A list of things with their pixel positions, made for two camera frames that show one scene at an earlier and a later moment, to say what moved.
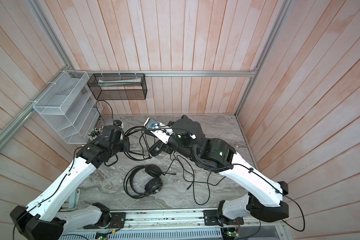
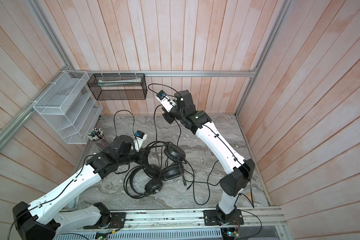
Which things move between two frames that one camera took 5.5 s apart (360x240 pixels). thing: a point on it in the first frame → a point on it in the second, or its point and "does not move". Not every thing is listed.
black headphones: (153, 186) does not move
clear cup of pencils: (95, 133) does not move
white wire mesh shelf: (71, 106) does not move
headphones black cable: (140, 127) → (156, 135)
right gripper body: (170, 148) → (170, 117)
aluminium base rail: (266, 220) does not move
